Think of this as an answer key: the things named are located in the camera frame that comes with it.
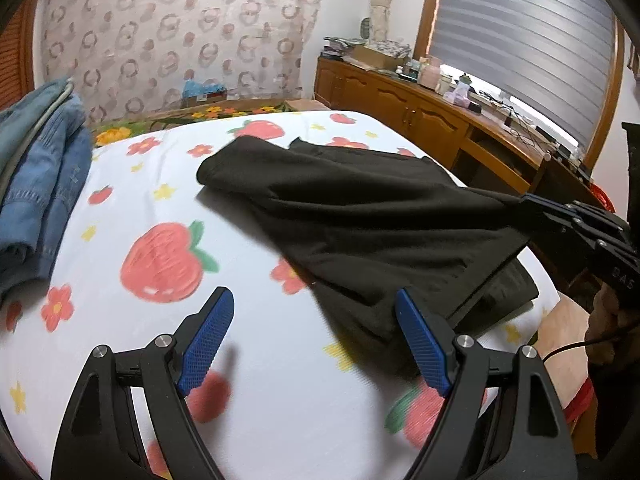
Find beige window curtain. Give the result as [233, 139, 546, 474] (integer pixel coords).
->
[367, 0, 397, 44]

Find wooden cabinet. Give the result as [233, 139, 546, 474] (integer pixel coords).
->
[314, 55, 601, 197]

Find wooden wardrobe door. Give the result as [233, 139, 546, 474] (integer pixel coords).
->
[0, 10, 39, 111]

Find stack of magazines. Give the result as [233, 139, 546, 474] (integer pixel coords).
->
[322, 36, 366, 62]

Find grey-blue folded jeans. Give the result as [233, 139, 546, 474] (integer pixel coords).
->
[0, 77, 75, 181]

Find pink jar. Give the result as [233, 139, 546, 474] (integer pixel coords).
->
[420, 57, 444, 89]

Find strawberry print bedsheet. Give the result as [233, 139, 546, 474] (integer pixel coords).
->
[0, 110, 561, 480]

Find grey window blind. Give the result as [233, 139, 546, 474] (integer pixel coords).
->
[427, 0, 617, 151]

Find floral printed cloth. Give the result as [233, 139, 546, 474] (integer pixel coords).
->
[370, 38, 414, 59]

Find blue plastic bag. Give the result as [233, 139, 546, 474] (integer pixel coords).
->
[182, 79, 226, 99]

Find wooden window frame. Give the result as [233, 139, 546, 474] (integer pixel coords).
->
[417, 0, 627, 171]

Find black cable bundle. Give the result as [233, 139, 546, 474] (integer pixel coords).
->
[499, 104, 557, 147]

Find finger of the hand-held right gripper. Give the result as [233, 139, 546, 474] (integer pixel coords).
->
[517, 192, 629, 242]
[530, 210, 602, 257]

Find blue denim jeans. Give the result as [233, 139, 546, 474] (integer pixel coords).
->
[0, 92, 94, 302]

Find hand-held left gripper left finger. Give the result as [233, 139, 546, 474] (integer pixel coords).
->
[50, 286, 236, 480]

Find open cardboard box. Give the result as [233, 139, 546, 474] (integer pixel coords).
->
[350, 42, 402, 72]

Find circle patterned curtain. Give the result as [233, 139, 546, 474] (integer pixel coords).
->
[37, 0, 322, 117]

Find black pants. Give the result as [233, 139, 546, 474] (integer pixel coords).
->
[196, 135, 541, 376]

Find floral blanket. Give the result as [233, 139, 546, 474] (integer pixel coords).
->
[90, 97, 331, 147]

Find person's right hand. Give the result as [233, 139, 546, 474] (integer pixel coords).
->
[584, 284, 640, 367]

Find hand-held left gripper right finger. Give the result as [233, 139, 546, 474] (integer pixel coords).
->
[394, 287, 578, 480]

